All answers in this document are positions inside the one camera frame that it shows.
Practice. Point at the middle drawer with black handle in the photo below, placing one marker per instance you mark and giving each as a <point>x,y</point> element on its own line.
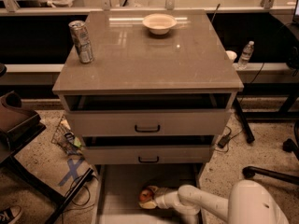
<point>148,154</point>

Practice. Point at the grey drawer cabinet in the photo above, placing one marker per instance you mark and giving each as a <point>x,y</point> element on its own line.
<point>133,70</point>

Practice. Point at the black power adapter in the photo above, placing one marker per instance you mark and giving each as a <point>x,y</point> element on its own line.
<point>224,141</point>

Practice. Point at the wire basket with items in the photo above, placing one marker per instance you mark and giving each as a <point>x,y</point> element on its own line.
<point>64,138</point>

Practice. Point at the silver drink can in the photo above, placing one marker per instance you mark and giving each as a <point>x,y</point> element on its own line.
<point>82,42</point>

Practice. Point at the red apple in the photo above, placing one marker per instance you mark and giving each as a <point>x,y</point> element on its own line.
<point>145,195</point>

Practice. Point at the blue tape cross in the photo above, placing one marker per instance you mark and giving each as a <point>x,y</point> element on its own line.
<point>73,166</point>

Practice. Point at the clear plastic water bottle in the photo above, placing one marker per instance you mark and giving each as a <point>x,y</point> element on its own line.
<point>245,55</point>

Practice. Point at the black white sneaker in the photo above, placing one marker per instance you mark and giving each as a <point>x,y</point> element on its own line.
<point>10,215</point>

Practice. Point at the dark chair on left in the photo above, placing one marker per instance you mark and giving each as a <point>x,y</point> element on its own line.
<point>18,127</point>

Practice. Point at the white paper cup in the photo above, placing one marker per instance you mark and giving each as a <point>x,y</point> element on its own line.
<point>231,55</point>

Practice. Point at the black office chair base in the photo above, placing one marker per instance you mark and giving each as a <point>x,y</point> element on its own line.
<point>288,146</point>

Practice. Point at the black table leg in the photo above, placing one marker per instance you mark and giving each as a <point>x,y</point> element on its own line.
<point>249,135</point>

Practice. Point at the white paper bowl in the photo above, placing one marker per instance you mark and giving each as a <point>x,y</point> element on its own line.
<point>159,24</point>

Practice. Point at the top drawer with black handle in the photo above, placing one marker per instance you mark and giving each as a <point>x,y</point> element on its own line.
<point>147,123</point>

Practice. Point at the open bottom drawer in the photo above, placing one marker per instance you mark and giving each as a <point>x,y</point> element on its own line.
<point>120,185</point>

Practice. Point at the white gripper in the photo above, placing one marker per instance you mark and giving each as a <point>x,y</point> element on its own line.
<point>162,198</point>

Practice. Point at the drawer with black handle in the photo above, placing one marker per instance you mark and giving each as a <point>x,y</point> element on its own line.
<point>148,154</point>
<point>147,123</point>

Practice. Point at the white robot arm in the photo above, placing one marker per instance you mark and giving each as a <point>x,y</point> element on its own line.
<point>248,203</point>

